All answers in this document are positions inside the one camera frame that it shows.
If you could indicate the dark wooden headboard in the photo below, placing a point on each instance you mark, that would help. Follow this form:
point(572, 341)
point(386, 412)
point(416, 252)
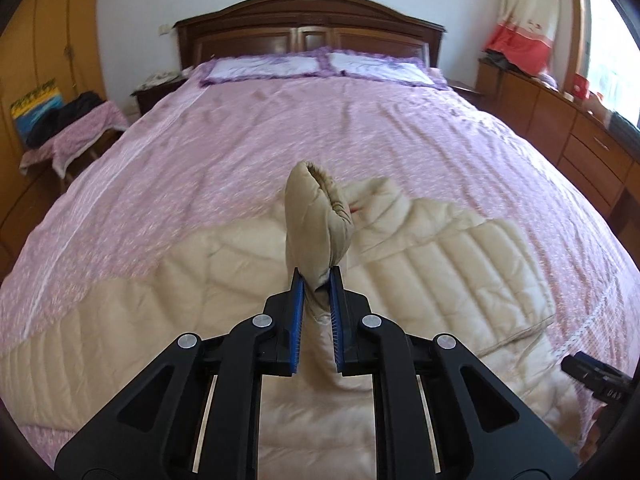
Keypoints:
point(310, 25)

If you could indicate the bed with pink floral bedspread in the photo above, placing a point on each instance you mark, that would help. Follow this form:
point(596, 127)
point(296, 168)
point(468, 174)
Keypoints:
point(240, 150)

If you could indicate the white pillow with purple frill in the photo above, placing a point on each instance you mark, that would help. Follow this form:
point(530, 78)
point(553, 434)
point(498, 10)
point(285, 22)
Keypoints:
point(265, 66)
point(380, 66)

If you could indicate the window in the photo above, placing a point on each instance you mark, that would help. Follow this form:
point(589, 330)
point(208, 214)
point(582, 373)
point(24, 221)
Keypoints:
point(607, 40)

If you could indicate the yellow wooden wardrobe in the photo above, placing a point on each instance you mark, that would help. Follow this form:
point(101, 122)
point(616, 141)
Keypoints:
point(45, 35)

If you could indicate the wooden stool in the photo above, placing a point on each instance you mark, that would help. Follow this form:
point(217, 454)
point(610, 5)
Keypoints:
point(82, 160)

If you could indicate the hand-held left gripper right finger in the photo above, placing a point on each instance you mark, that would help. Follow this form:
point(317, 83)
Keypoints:
point(336, 320)

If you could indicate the pile of clothes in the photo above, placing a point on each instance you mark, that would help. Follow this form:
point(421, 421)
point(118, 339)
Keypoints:
point(510, 62)

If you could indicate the brown wooden drawer cabinet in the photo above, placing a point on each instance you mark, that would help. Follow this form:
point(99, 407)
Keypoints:
point(560, 125)

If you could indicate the cream and red curtain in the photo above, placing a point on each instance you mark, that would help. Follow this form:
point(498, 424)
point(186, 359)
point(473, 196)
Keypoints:
point(530, 15)

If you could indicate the pink floral cloth cover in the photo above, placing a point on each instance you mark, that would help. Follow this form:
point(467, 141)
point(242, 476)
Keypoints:
point(92, 132)

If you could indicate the dark wooden nightstand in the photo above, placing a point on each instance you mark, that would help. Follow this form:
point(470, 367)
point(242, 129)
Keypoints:
point(155, 96)
point(465, 91)

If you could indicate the white wall socket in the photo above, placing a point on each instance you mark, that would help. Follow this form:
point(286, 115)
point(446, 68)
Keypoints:
point(162, 28)

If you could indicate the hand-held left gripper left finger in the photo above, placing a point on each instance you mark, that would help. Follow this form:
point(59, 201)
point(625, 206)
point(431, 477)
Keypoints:
point(298, 320)

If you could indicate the red box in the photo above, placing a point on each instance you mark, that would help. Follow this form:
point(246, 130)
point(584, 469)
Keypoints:
point(581, 85)

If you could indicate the beige quilted down jacket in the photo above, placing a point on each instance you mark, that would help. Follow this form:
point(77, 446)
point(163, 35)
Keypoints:
point(440, 270)

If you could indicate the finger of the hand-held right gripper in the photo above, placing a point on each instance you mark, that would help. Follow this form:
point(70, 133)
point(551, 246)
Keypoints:
point(577, 367)

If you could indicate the dark clothing bundle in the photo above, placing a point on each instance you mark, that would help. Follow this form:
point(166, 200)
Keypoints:
point(70, 116)

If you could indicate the blue and yellow bag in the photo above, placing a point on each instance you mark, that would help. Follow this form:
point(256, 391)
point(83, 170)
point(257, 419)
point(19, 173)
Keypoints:
point(35, 110)

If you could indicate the patterned cloth on nightstand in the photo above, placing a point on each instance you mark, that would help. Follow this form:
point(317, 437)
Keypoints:
point(162, 78)

